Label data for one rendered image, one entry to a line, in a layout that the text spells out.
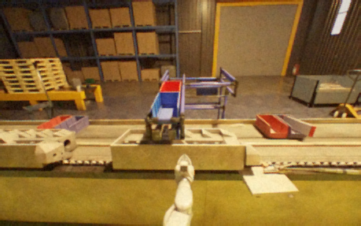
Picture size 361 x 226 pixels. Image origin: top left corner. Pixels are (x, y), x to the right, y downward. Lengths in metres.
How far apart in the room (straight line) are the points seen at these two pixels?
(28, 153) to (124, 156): 0.76
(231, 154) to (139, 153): 0.67
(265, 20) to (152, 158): 12.05
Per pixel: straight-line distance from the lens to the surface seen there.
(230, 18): 11.71
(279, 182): 1.23
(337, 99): 6.31
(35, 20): 13.67
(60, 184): 1.66
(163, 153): 1.06
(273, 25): 12.72
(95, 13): 11.37
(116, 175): 1.30
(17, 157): 1.70
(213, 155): 1.07
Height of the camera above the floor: 1.60
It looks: 23 degrees down
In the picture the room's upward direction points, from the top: 2 degrees counter-clockwise
